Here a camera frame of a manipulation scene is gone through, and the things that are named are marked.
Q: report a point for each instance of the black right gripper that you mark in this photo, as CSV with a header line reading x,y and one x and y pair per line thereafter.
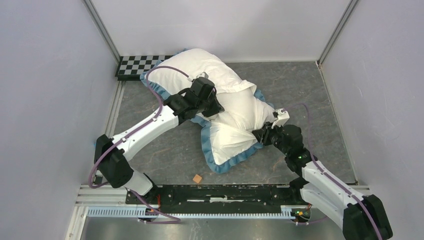
x,y
262,135

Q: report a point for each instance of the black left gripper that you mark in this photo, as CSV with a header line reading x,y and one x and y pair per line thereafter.
x,y
215,107

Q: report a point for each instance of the white pillow insert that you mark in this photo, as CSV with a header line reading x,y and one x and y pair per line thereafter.
x,y
244,110

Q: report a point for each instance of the white pillowcase with blue ruffle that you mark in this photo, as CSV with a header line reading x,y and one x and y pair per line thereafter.
x,y
226,138

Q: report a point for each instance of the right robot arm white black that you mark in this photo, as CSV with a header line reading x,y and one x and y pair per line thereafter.
x,y
359,216

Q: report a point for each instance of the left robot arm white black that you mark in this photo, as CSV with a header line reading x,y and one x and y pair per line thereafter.
x,y
112,154

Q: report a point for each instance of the black white checkerboard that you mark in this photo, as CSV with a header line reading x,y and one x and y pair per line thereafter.
x,y
131,67

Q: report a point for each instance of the small orange cube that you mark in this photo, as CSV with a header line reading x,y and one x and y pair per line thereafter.
x,y
197,179

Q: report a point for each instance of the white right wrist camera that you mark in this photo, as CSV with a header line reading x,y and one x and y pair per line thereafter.
x,y
281,116

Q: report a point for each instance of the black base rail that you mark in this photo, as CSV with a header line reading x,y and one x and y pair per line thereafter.
x,y
224,198

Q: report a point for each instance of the white slotted cable duct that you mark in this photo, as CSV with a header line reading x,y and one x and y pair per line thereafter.
x,y
142,212

